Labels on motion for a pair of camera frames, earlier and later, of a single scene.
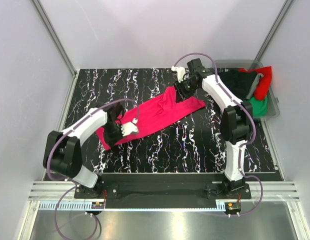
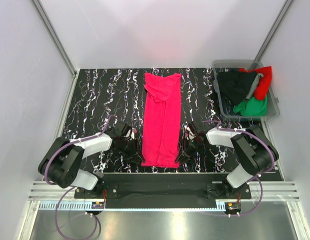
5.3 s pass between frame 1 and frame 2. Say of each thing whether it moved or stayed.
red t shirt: stayed
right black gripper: moved
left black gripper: moved
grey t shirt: stayed
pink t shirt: moved
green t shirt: stayed
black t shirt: stayed
